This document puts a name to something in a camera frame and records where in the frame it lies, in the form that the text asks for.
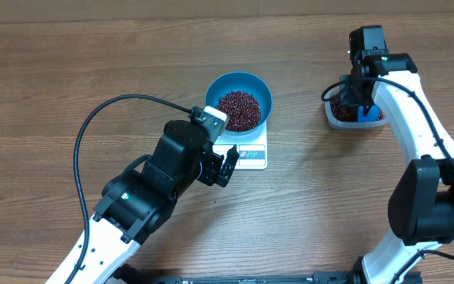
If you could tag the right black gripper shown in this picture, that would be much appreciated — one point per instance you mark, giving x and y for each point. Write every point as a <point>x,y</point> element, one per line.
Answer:
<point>347,88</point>

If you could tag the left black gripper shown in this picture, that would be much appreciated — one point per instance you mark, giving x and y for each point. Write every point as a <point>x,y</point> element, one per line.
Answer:
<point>210,175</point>

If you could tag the blue plastic measuring scoop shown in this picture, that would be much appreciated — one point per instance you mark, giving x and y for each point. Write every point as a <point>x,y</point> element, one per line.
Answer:
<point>371,113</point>

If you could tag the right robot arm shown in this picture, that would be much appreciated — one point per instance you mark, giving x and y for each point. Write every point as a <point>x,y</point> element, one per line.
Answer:
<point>421,207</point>

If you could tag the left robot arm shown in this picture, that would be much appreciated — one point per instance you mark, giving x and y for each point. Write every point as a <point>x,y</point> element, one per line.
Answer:
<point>137,202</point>

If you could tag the white digital kitchen scale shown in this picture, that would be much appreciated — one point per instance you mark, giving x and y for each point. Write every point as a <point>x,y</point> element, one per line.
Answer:
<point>252,147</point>

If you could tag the red beans in bowl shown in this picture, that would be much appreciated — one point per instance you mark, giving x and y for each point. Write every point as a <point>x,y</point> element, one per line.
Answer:
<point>243,109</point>

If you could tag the teal blue bowl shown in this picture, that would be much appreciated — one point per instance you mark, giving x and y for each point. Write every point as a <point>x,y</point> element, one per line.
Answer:
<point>245,82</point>

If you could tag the red adzuki beans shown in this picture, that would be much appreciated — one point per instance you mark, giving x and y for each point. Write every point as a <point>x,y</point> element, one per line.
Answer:
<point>344,113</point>

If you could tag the clear plastic food container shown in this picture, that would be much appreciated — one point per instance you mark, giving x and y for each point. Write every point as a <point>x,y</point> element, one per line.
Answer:
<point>340,125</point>

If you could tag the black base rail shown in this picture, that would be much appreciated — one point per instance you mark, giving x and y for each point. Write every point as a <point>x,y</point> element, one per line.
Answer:
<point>128,274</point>

